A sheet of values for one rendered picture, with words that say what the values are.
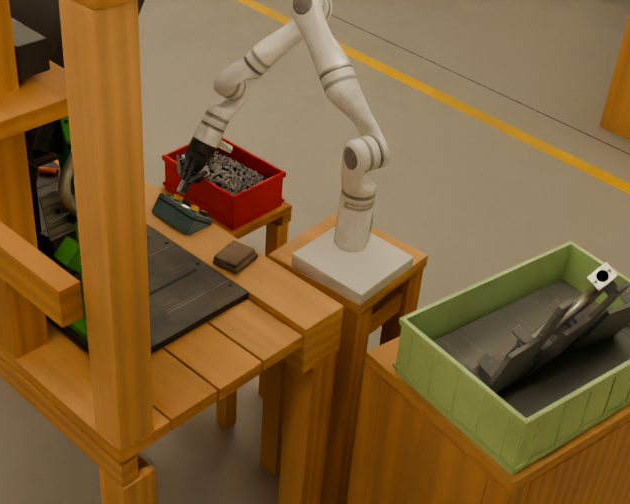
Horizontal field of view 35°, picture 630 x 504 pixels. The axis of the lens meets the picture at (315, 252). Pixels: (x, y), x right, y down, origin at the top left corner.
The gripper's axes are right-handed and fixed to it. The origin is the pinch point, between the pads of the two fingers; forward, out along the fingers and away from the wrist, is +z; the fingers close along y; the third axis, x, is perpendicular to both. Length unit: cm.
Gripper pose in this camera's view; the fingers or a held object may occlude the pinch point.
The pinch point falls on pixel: (183, 187)
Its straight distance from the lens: 281.4
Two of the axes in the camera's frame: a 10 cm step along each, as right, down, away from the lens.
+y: 7.2, 4.4, -5.3
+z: -4.5, 8.8, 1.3
